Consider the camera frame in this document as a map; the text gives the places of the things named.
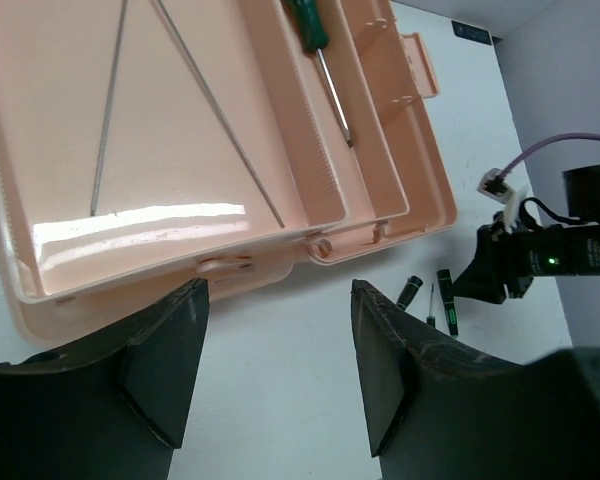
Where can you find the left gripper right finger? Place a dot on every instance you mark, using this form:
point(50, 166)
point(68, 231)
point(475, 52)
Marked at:
point(436, 408)

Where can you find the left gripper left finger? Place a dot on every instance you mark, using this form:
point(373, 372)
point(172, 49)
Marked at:
point(111, 405)

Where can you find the blue label sticker right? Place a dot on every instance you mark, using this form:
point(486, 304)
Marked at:
point(471, 33)

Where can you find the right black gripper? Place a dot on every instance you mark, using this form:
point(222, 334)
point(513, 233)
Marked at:
point(543, 245)

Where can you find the yellow black T-handle hex key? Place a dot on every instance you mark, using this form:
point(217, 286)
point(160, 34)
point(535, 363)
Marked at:
point(108, 108)

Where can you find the pink plastic toolbox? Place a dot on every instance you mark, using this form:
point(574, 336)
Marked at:
point(176, 201)

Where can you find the green handle screwdriver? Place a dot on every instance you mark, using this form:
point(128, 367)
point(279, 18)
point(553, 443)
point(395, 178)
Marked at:
point(314, 40)

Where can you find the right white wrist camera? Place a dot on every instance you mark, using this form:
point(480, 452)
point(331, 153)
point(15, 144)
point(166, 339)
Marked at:
point(509, 197)

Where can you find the black green precision screwdriver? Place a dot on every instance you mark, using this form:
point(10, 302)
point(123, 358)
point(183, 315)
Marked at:
point(409, 291)

